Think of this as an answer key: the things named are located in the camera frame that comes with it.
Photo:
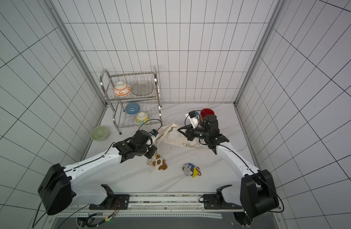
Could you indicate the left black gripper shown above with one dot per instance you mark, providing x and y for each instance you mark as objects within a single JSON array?
[{"x": 152, "y": 150}]

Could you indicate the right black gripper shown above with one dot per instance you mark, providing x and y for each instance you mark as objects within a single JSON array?
[{"x": 190, "y": 133}]

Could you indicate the brown white plush charm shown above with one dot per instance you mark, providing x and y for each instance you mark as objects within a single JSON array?
[{"x": 158, "y": 162}]

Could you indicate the cream canvas shoulder bag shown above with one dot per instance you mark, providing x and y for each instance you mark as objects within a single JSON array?
[{"x": 170, "y": 135}]

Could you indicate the yellow grey plush keychain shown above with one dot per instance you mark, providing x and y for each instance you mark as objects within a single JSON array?
[{"x": 191, "y": 170}]

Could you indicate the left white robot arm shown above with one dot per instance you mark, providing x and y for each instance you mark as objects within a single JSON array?
[{"x": 65, "y": 186}]

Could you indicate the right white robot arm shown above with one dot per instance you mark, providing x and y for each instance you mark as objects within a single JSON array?
[{"x": 256, "y": 193}]

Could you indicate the red black skull mug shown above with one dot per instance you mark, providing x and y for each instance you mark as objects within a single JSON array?
[{"x": 206, "y": 111}]

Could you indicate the yellow green patterned bowl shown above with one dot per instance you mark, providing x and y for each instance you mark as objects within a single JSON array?
[{"x": 141, "y": 118}]

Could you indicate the blue ceramic bowl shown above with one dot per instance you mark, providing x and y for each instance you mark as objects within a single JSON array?
[{"x": 132, "y": 108}]

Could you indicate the pale green bowl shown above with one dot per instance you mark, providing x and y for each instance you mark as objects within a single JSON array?
[{"x": 99, "y": 133}]

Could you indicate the steel two-tier dish rack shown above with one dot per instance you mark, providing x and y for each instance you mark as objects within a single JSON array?
[{"x": 150, "y": 104}]

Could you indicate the grey glass plate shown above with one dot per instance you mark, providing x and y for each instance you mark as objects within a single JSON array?
[{"x": 142, "y": 88}]

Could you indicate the orange white patterned bowl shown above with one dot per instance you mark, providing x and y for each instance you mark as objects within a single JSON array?
[{"x": 121, "y": 89}]

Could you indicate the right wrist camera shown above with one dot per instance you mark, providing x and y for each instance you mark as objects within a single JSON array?
[{"x": 193, "y": 118}]

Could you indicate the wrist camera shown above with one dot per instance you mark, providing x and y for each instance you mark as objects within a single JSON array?
[
  {"x": 154, "y": 134},
  {"x": 193, "y": 118}
]

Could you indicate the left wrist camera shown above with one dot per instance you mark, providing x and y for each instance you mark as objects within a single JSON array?
[{"x": 154, "y": 134}]

